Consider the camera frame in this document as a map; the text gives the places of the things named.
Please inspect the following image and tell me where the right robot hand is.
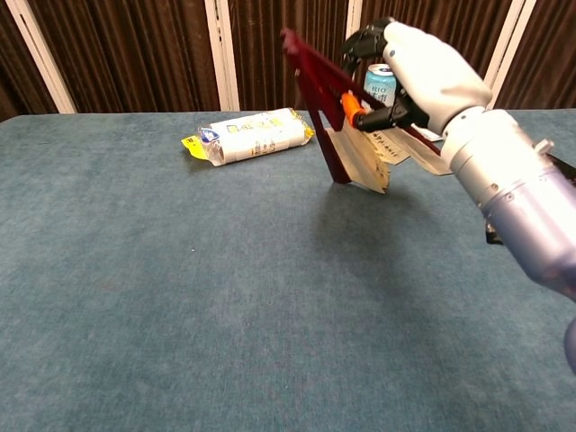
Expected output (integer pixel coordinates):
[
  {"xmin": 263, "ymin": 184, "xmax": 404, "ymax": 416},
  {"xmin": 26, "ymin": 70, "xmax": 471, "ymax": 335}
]
[{"xmin": 340, "ymin": 17, "xmax": 493, "ymax": 137}]

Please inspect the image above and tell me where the red ribbed paper folding fan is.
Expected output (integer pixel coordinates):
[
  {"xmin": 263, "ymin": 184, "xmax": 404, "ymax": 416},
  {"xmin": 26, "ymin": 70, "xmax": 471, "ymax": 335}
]
[{"xmin": 279, "ymin": 27, "xmax": 454, "ymax": 194}]

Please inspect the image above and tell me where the light blue drink can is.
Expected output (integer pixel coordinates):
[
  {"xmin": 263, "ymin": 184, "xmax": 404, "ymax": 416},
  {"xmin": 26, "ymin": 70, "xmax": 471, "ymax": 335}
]
[{"xmin": 363, "ymin": 62, "xmax": 400, "ymax": 108}]

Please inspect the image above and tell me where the black tool booklet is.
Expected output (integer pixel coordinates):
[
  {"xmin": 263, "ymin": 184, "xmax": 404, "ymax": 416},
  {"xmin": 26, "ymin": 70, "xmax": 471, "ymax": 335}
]
[{"xmin": 545, "ymin": 154, "xmax": 576, "ymax": 184}]

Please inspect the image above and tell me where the blue table cloth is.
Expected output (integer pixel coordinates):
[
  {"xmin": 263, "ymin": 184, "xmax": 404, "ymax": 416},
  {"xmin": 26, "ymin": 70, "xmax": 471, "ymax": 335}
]
[{"xmin": 0, "ymin": 107, "xmax": 576, "ymax": 432}]

